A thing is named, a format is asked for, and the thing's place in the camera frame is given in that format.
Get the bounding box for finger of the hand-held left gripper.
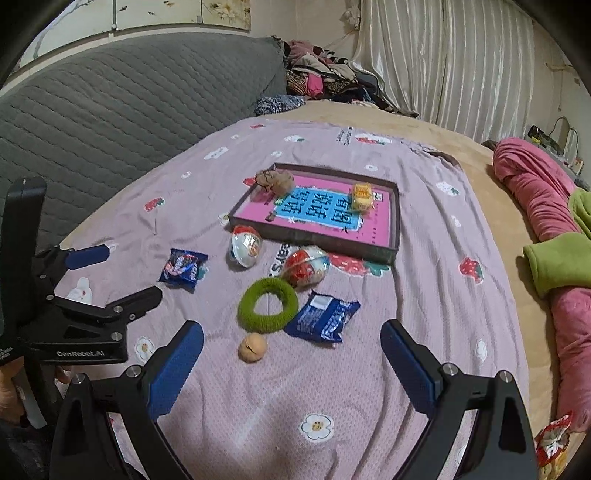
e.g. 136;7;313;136
33;244;112;296
46;285;163;325

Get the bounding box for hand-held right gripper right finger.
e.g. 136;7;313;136
379;318;541;480

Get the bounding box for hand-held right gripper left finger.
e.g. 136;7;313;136
48;320;205;480

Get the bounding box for small blue cookie packet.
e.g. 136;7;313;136
158;248;208;292

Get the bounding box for walnut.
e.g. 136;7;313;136
238;333;269;365

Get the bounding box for large blue cookie packet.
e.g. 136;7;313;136
283;290;362;344

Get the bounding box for green hair scrunchie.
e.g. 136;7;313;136
237;277;300;334

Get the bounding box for pink shallow tray box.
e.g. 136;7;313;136
228;162;400;266

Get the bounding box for person's left hand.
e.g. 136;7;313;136
0;366;25;424

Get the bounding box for purple strawberry printed blanket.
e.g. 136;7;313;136
53;117;529;480

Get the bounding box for red and white egg toy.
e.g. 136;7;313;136
279;246;332;289
226;224;264;269

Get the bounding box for grey quilted headboard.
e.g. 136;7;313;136
0;34;288;259

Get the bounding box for red and white snack bag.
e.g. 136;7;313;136
534;412;573;480

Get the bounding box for yellow snack packet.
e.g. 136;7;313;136
351;182;376;213

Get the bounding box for green fleece blanket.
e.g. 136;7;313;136
523;188;591;300

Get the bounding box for brown hair scrunchie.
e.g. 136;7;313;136
255;168;296;195

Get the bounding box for pink quilt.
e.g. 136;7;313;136
492;137;591;435

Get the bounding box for dark blue patterned cloth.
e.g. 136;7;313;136
255;95;306;117

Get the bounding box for floral white panel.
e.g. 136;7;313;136
21;0;259;63

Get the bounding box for black device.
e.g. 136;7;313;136
527;124;561;153

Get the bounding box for pile of clothes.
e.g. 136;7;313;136
254;39;419;118

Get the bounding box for white satin curtain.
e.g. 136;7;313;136
351;0;541;144

